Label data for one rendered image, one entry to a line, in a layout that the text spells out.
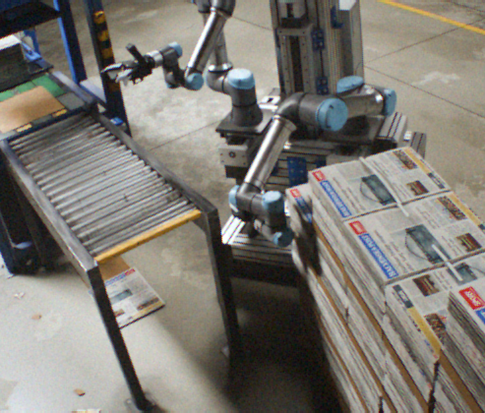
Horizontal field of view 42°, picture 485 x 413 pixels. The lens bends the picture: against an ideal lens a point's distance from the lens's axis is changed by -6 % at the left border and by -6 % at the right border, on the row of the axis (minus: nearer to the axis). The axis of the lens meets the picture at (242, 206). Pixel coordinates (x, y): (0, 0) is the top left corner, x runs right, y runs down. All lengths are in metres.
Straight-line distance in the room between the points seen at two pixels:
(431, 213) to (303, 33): 1.15
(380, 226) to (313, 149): 1.09
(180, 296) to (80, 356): 0.60
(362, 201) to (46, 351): 1.88
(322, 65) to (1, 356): 2.09
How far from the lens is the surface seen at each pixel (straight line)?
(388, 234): 1.84
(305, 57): 2.83
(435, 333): 1.56
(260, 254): 3.19
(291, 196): 2.43
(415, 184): 2.05
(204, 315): 3.21
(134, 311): 3.31
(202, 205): 2.51
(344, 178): 2.07
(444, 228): 1.87
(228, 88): 2.94
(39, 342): 3.35
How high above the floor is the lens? 2.19
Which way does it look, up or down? 34 degrees down
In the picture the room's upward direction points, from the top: 9 degrees counter-clockwise
